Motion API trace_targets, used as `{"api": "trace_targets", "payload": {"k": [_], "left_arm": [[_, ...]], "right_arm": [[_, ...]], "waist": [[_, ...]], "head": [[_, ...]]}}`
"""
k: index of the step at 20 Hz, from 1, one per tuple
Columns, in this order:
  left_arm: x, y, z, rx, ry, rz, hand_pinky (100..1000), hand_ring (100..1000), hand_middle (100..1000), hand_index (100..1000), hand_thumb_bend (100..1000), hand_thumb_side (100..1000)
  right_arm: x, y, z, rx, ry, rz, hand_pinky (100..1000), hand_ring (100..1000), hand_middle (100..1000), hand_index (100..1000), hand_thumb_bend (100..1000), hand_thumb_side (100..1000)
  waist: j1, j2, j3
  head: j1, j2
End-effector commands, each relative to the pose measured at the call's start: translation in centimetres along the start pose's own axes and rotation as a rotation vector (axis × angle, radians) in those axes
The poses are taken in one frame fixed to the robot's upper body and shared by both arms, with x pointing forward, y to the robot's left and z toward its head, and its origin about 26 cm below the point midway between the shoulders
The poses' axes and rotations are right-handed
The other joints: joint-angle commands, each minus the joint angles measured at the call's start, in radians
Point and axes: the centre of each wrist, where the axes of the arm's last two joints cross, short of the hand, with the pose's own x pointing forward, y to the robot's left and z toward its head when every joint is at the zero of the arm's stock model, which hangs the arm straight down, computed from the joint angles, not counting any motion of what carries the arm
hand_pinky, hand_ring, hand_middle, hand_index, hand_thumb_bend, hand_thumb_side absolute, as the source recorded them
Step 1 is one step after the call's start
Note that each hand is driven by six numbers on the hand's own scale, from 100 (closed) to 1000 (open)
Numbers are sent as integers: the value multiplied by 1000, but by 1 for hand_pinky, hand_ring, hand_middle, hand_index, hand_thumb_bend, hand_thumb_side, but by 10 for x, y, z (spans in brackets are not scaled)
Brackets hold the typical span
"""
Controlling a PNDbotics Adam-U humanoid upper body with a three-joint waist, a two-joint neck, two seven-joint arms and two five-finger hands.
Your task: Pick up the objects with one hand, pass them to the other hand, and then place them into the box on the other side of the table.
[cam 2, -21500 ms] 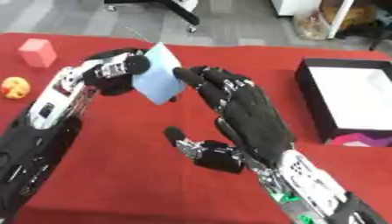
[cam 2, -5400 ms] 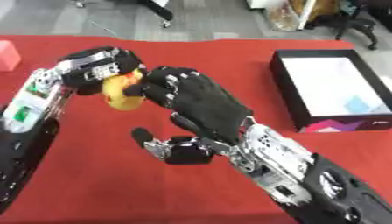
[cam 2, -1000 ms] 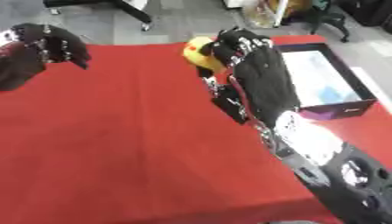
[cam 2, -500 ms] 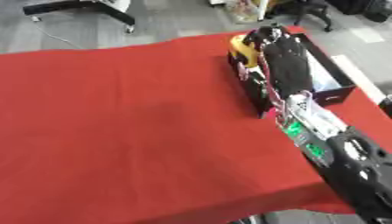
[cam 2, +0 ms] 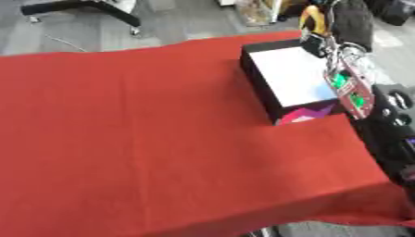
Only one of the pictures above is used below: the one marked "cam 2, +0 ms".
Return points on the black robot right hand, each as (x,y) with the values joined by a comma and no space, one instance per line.
(352,21)

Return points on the yellow toy banana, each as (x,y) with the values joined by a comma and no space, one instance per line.
(314,19)

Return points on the silver and black robot right arm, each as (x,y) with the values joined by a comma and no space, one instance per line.
(354,89)

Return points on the black box with white inside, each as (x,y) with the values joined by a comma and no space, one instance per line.
(292,72)

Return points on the tan cardboard box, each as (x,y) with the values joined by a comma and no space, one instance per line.
(254,10)

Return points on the black bag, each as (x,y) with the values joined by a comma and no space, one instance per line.
(397,10)

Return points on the black office chair base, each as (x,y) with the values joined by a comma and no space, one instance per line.
(102,6)

